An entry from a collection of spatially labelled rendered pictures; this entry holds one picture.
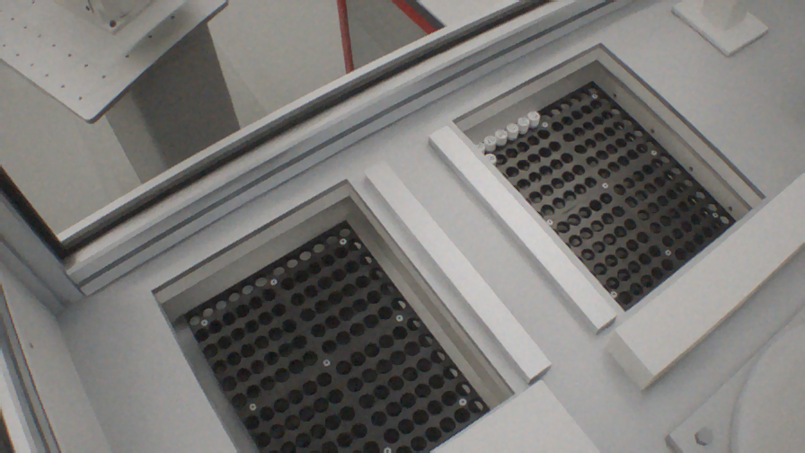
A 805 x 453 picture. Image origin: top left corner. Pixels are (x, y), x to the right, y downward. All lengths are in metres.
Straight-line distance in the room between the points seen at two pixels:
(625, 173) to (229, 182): 0.38
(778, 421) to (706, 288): 0.13
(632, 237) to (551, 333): 0.16
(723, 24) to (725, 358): 0.39
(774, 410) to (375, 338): 0.33
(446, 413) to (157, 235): 0.28
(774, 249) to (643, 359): 0.16
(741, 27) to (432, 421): 0.56
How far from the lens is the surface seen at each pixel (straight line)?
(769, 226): 0.63
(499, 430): 0.51
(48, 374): 0.53
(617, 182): 0.70
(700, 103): 0.74
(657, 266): 0.66
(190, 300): 0.72
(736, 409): 0.56
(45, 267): 0.59
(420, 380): 0.58
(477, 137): 0.79
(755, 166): 0.71
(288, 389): 0.59
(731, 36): 0.82
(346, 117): 0.61
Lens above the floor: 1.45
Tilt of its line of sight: 58 degrees down
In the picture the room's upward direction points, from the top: 4 degrees counter-clockwise
